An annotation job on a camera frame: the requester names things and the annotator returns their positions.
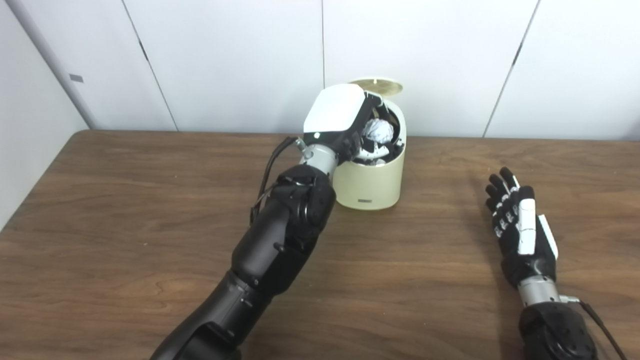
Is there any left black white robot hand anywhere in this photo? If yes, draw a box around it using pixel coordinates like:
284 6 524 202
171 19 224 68
303 83 397 166

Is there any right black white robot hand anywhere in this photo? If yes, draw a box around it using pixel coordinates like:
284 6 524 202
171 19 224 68
485 167 560 290

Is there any white paper ball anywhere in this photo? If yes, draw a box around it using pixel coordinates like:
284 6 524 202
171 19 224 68
361 119 395 145

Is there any round cream bin lid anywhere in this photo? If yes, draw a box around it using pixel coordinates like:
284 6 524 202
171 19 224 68
349 77 404 97

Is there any cream-colored bin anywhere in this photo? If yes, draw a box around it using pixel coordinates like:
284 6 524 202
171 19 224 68
330 77 407 211

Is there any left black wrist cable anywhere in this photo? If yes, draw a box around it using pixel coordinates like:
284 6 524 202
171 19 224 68
249 135 307 227

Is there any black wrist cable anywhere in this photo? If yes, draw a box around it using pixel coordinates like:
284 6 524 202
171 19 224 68
249 135 307 227
559 295 629 360

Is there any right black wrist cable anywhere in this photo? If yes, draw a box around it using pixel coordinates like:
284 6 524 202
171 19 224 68
559 295 629 360

